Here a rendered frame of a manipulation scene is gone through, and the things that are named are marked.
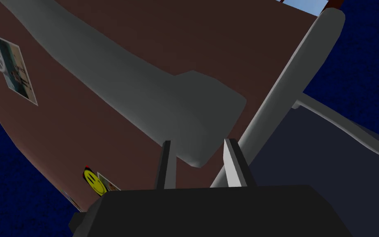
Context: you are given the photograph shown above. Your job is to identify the small photo magnet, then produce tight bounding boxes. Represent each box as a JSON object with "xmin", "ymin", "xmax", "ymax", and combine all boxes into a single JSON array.
[{"xmin": 97, "ymin": 171, "xmax": 122, "ymax": 193}]

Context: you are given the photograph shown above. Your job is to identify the broad grey door handle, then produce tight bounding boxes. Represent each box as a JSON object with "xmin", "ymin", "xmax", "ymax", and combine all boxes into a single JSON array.
[{"xmin": 0, "ymin": 0, "xmax": 248, "ymax": 169}]

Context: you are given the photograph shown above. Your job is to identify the dark grey refrigerator door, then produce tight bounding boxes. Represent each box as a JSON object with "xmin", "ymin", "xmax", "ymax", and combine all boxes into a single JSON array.
[{"xmin": 242, "ymin": 105, "xmax": 379, "ymax": 237}]

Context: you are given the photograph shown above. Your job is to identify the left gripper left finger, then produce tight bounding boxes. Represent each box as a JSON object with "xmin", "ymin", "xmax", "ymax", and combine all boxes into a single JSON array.
[{"xmin": 155, "ymin": 140, "xmax": 177, "ymax": 190}]

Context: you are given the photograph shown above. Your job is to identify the thin grey curved handle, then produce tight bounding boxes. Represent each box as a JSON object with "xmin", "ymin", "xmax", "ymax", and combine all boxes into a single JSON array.
[{"xmin": 291, "ymin": 93, "xmax": 379, "ymax": 166}]

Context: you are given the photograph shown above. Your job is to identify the yellow smiley magnet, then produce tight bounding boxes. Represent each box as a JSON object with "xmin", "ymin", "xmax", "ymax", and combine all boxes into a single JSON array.
[{"xmin": 82, "ymin": 166, "xmax": 109, "ymax": 198}]

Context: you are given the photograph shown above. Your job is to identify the photo magnet with peace sign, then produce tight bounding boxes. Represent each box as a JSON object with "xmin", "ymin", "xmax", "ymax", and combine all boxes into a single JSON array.
[{"xmin": 0, "ymin": 31, "xmax": 39, "ymax": 107}]

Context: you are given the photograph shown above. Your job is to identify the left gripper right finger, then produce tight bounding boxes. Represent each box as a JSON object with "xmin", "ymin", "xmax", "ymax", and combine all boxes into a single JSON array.
[{"xmin": 222, "ymin": 138, "xmax": 257, "ymax": 188}]

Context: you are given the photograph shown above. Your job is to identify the brown refrigerator door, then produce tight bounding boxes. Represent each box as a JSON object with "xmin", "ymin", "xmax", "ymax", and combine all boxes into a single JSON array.
[{"xmin": 0, "ymin": 0, "xmax": 329, "ymax": 213}]

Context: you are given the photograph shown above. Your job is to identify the long grey bar handle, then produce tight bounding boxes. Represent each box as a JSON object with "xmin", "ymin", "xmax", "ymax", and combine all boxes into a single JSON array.
[{"xmin": 210, "ymin": 7, "xmax": 347, "ymax": 188}]

